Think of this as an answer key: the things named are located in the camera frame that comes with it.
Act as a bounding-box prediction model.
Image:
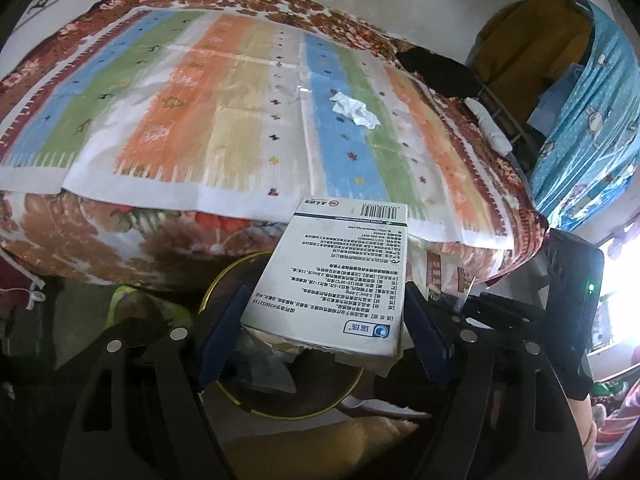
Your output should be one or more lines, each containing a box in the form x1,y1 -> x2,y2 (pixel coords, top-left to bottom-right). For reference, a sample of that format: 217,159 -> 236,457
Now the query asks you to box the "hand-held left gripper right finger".
404,282 -> 576,480

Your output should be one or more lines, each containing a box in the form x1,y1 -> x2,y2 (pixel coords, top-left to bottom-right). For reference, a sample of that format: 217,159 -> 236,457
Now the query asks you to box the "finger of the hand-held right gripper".
452,310 -> 548,333
462,294 -> 546,311

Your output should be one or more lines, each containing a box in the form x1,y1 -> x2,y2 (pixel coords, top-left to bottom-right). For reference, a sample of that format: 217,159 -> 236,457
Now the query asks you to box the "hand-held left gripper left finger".
60,285 -> 256,480

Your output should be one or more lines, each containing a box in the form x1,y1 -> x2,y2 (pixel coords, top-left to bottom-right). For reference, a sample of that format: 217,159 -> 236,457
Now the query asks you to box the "clear plastic bag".
239,327 -> 297,397

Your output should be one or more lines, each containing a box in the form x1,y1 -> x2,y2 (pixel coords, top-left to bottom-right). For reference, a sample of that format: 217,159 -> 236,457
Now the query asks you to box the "red print snack packet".
425,251 -> 476,302

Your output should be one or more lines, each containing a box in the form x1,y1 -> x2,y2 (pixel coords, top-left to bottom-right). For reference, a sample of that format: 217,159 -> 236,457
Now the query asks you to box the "brown round bin gold rim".
197,250 -> 366,421

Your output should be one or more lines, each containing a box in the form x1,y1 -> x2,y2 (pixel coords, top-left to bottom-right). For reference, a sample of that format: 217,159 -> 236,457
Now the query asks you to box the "white medicine box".
239,195 -> 410,376

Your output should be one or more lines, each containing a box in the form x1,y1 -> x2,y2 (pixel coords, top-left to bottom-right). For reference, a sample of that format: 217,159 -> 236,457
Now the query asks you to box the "person's right forearm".
570,395 -> 603,480

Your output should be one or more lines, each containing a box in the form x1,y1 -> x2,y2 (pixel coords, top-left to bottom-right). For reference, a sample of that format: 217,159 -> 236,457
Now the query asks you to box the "bright window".
592,232 -> 640,356

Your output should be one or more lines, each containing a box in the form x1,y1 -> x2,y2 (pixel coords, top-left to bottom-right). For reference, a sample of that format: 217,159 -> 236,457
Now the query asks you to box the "yellow green slipper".
107,282 -> 196,331

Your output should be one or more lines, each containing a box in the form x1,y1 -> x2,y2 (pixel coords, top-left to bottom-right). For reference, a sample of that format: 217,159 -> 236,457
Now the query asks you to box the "red green cloth pile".
590,377 -> 640,443

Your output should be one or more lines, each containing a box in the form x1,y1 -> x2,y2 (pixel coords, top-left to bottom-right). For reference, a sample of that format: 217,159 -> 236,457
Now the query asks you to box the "blue printed curtain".
527,0 -> 640,233

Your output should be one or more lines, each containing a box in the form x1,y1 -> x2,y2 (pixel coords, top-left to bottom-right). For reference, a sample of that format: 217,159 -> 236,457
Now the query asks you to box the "white rolled cloth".
464,97 -> 513,153

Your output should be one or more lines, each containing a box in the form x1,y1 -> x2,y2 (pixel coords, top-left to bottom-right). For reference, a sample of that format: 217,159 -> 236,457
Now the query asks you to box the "maroon cloth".
0,250 -> 51,311

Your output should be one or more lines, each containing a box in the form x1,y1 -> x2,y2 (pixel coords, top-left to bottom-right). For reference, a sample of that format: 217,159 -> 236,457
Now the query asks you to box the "striped woven mat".
0,7 -> 516,251

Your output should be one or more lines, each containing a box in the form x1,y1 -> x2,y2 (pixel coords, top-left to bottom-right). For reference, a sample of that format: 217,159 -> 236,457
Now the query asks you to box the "white crumpled tissue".
330,91 -> 380,128

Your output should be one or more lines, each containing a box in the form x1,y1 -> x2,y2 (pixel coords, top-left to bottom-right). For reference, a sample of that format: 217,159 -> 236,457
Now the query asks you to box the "black cloth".
397,47 -> 482,100

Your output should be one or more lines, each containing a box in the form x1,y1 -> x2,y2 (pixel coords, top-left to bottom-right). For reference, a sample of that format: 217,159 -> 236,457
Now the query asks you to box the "yellow cloth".
472,0 -> 593,111

